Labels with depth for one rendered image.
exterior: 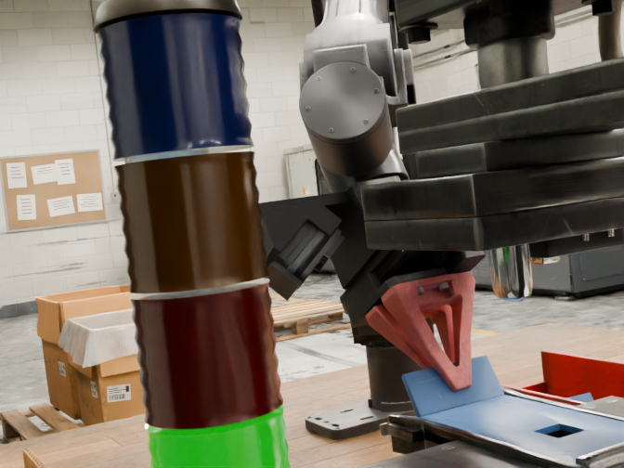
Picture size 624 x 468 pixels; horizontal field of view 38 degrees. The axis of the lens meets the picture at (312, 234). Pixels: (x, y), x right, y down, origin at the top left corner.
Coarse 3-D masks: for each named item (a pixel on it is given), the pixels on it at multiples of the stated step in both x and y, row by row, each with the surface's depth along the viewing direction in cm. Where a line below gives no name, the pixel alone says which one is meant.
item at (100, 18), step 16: (112, 0) 22; (128, 0) 22; (144, 0) 22; (160, 0) 22; (176, 0) 22; (192, 0) 22; (208, 0) 22; (224, 0) 23; (96, 16) 23; (112, 16) 22; (128, 16) 22; (144, 16) 22; (240, 16) 24; (96, 32) 24
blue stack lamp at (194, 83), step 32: (128, 32) 22; (160, 32) 22; (192, 32) 22; (224, 32) 23; (128, 64) 22; (160, 64) 22; (192, 64) 22; (224, 64) 23; (128, 96) 22; (160, 96) 22; (192, 96) 22; (224, 96) 23; (128, 128) 23; (160, 128) 22; (192, 128) 22; (224, 128) 23; (128, 160) 24
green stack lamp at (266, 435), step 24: (168, 432) 23; (192, 432) 23; (216, 432) 23; (240, 432) 23; (264, 432) 23; (168, 456) 23; (192, 456) 23; (216, 456) 23; (240, 456) 23; (264, 456) 23
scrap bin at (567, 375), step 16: (544, 352) 87; (544, 368) 87; (560, 368) 85; (576, 368) 83; (592, 368) 82; (608, 368) 80; (528, 384) 87; (544, 384) 87; (560, 384) 86; (576, 384) 84; (592, 384) 82; (608, 384) 80; (560, 400) 69; (576, 400) 68
